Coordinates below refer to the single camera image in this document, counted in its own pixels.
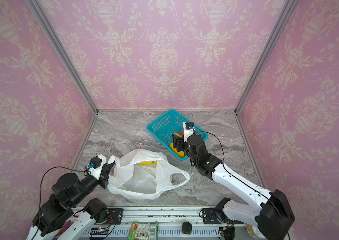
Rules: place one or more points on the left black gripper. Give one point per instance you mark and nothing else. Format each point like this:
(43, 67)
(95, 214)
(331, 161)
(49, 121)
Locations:
(108, 169)

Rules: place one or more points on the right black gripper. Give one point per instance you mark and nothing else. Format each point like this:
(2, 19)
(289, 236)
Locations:
(180, 144)

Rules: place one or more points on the yellow banana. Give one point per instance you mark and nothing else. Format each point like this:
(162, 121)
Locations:
(148, 163)
(179, 154)

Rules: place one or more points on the teal plastic basket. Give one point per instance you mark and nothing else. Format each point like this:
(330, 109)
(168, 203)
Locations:
(164, 126)

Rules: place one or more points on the white plastic bag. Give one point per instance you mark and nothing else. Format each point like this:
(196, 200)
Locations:
(138, 182)

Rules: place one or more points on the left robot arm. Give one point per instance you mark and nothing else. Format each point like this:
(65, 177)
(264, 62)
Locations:
(51, 216)

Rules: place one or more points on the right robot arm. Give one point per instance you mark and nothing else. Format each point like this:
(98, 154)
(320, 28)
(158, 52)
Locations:
(267, 211)

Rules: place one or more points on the purple snack packet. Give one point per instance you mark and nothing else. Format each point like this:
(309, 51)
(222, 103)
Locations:
(63, 229)

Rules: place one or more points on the green snack packet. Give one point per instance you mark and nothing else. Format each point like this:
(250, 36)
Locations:
(143, 231)

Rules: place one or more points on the black-lidded jar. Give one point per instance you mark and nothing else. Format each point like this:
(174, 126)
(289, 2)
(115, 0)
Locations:
(186, 228)

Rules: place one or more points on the white-lidded can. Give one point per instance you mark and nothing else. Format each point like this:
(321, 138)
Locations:
(252, 231)

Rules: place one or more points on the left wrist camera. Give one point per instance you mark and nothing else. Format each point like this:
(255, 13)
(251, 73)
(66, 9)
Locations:
(95, 166)

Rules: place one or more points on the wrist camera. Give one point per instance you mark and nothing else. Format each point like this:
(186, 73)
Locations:
(95, 166)
(188, 130)

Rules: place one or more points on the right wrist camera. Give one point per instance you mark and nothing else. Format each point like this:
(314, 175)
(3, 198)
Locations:
(188, 130)

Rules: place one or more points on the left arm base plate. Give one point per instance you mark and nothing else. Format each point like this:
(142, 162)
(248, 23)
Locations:
(114, 216)

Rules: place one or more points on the aluminium front rail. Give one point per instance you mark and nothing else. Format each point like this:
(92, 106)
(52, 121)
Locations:
(169, 221)

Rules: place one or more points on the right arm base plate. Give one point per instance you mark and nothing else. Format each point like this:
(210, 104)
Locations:
(210, 216)

